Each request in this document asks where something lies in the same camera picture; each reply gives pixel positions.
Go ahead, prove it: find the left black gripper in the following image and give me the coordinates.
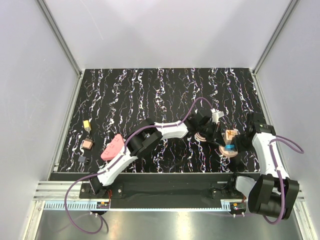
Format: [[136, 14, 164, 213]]
[[197, 122, 225, 148]]

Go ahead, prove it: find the blue plug adapter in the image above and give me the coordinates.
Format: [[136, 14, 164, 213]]
[[224, 144, 237, 152]]

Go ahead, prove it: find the pink round power strip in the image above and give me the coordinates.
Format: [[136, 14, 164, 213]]
[[219, 146, 238, 158]]

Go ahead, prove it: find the pink triangular power socket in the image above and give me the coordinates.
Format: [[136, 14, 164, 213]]
[[100, 134, 125, 162]]

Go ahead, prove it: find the pink plug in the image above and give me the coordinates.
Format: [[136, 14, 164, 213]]
[[82, 139, 94, 150]]

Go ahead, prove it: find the yellow plug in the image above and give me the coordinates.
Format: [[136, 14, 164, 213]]
[[83, 120, 92, 133]]

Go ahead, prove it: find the dark grey plug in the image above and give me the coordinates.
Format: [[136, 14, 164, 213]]
[[78, 156, 89, 164]]

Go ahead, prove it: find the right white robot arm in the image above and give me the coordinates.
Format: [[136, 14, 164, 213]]
[[227, 112, 304, 225]]

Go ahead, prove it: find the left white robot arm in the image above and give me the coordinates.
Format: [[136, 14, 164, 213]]
[[89, 109, 225, 198]]

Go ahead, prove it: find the pink coiled power cord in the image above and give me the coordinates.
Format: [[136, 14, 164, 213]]
[[194, 132, 208, 143]]

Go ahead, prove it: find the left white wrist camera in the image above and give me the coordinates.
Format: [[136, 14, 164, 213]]
[[210, 108, 225, 124]]

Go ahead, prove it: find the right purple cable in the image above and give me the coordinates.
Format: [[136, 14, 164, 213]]
[[243, 135, 305, 224]]

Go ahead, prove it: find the purple cable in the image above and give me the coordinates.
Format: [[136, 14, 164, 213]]
[[243, 135, 305, 224], [64, 96, 215, 236]]

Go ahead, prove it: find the right aluminium frame post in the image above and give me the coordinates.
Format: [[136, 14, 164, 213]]
[[252, 0, 301, 76]]

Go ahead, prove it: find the aluminium frame post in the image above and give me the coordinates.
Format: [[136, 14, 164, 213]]
[[252, 0, 301, 76], [35, 0, 82, 78]]

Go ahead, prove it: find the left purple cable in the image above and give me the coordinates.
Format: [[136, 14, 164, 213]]
[[64, 96, 215, 236]]

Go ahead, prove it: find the left aluminium frame post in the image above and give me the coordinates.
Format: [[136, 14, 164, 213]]
[[35, 0, 82, 78]]

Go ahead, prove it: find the grey slotted cable duct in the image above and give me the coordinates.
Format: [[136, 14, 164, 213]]
[[44, 200, 110, 211]]

